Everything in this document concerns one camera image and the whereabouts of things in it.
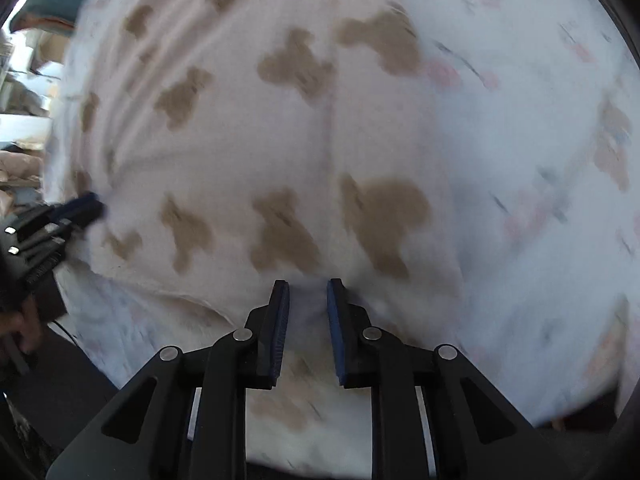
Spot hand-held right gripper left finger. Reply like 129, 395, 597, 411
45, 280, 291, 480

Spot person's left hand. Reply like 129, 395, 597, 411
0, 296, 48, 356

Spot beige cloth pile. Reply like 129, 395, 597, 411
0, 150, 48, 216

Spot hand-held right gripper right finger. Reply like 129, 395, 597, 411
326, 278, 568, 480

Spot white floral bed sheet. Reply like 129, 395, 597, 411
45, 0, 637, 461

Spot cream bear print pants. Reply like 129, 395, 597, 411
46, 0, 468, 466

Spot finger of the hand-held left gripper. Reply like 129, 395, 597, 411
4, 192, 107, 266

